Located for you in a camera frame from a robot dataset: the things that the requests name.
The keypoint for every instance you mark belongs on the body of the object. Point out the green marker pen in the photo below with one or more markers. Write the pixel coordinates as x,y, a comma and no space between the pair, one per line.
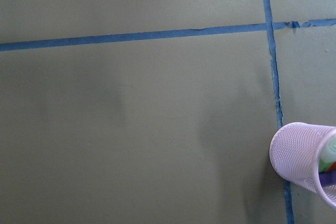
327,157

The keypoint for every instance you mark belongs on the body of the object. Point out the purple marker pen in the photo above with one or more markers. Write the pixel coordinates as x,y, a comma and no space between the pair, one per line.
327,179

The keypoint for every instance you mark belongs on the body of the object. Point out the pink mesh pen holder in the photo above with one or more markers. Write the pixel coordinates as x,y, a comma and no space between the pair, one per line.
295,153

